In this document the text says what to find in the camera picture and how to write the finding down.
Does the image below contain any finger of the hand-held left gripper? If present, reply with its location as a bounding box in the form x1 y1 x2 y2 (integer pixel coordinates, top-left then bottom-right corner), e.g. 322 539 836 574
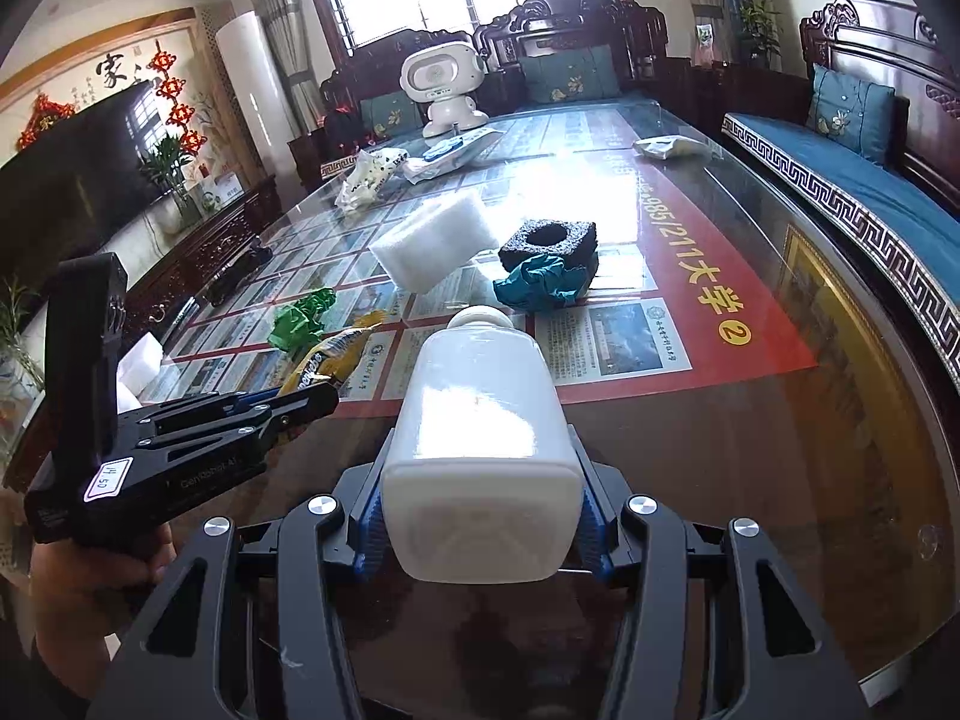
124 392 275 440
154 384 340 462

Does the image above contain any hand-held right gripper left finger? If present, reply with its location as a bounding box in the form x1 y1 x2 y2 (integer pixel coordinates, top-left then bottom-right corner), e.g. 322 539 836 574
86 427 398 720

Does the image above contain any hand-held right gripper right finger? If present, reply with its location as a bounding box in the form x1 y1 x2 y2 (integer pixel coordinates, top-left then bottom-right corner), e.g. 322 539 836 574
568 427 863 720

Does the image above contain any yellow snack wrapper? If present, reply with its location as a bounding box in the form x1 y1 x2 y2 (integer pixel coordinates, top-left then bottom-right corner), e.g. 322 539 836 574
277 313 387 398

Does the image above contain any white plastic bottle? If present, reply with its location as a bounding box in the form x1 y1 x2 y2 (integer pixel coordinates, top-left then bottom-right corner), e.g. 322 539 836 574
381 305 584 584

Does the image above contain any person's left hand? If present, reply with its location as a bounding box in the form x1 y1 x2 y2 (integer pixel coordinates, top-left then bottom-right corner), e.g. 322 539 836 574
30 521 177 683

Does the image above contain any green leafy plant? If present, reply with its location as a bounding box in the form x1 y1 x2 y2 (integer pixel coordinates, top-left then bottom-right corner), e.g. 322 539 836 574
0 277 46 395

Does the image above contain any green crumpled paper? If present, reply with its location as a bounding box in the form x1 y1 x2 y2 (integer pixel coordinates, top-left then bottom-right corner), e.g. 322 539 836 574
268 286 337 352

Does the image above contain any black remote control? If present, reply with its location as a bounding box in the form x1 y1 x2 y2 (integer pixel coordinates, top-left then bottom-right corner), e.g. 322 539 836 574
206 236 272 308

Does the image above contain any dark wooden television cabinet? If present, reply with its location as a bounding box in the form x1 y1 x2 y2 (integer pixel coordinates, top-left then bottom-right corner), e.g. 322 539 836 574
0 176 282 466

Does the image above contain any black flat television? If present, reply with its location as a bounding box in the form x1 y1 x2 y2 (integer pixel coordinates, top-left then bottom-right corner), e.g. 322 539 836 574
0 82 162 293

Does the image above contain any white foam block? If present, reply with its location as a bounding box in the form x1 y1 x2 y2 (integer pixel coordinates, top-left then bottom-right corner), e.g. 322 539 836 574
369 189 502 292

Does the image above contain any white green box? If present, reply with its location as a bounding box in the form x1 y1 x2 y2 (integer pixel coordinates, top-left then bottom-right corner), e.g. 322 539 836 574
191 169 248 211

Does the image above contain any bamboo plant in glass vase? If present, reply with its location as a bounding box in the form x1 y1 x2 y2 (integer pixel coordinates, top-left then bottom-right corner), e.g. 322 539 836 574
139 135 203 233

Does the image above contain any white printed plastic bag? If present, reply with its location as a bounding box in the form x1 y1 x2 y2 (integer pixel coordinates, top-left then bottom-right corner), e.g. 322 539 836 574
334 148 410 211

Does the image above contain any red bordered printed poster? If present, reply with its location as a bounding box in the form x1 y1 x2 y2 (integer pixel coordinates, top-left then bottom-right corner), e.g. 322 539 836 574
139 101 818 406

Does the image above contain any teal crumpled cloth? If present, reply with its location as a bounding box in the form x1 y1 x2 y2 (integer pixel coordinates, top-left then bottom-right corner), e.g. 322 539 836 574
493 253 586 312

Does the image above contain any small red knot ornament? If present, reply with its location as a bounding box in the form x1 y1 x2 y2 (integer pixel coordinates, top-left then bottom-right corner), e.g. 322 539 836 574
16 94 76 151

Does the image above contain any blue white wet wipes pack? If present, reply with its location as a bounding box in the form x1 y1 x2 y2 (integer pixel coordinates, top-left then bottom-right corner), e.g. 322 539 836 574
405 126 505 182

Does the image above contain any long red knot ornament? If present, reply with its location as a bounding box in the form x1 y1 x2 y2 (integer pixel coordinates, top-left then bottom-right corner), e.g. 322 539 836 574
146 49 209 162

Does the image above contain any black foam block with hole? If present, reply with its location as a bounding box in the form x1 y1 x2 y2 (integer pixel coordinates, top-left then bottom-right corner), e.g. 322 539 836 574
497 217 601 290

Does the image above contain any teal embroidered pillow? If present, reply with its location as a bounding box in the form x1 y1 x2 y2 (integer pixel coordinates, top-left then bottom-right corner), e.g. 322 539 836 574
521 45 623 106
806 64 897 166
360 90 425 140

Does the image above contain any white standing air conditioner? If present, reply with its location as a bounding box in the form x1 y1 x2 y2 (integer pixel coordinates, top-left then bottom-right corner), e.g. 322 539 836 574
217 11 297 181

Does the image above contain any white robot toy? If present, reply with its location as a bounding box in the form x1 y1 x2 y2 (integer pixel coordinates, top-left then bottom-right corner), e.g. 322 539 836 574
399 43 490 137

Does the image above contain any white tissue packet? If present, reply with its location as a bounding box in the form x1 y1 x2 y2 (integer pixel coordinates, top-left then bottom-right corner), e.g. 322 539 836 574
632 133 710 162

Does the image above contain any blue sofa seat cushion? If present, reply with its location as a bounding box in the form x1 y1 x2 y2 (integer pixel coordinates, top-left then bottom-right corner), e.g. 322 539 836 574
721 112 960 331

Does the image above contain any short carved wooden sofa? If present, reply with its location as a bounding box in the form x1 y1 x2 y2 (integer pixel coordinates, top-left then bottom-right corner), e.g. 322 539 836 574
319 0 672 143

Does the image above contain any dark wooden side table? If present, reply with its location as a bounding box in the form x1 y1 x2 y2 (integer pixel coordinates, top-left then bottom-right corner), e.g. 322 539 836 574
667 56 811 121

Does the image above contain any green potted plant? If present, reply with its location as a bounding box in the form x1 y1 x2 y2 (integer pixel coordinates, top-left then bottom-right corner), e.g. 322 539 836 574
739 0 785 68

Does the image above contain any long carved wooden sofa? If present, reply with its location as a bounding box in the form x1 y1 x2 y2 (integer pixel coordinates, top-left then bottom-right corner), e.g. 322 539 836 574
720 0 960 391

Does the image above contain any framed calligraphy wall art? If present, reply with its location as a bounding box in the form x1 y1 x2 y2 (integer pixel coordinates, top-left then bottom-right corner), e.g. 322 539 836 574
0 11 226 188

